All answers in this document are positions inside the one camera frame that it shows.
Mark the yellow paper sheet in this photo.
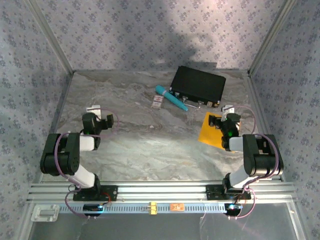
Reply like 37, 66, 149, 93
198, 111, 243, 153

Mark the black hard case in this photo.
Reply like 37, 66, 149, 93
169, 65, 227, 109

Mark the teal pen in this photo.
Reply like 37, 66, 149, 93
155, 84, 189, 112

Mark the small red white card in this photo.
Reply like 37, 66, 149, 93
150, 94, 165, 110

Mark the black electronics module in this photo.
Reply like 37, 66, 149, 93
224, 202, 243, 216
83, 203, 104, 214

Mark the yellow connector block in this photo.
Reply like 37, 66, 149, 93
146, 201, 158, 215

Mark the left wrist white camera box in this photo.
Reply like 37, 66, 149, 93
86, 106, 102, 121

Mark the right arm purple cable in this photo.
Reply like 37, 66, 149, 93
229, 104, 282, 221

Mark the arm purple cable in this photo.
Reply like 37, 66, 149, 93
229, 104, 282, 221
54, 107, 120, 221

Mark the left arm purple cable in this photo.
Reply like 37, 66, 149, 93
54, 107, 120, 221

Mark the aluminium side rail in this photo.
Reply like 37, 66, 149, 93
246, 73, 287, 182
38, 71, 75, 183

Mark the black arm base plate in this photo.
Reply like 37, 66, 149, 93
206, 184, 252, 201
72, 184, 119, 202

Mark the thin red wire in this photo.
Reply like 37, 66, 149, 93
102, 191, 113, 205

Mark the slotted grey cable strip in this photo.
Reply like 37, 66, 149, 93
58, 202, 227, 214

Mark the aluminium frame post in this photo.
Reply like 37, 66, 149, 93
248, 0, 298, 76
24, 0, 75, 75

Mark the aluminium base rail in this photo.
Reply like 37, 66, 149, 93
26, 181, 297, 204

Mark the silver metal bracket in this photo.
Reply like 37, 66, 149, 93
30, 204, 60, 223

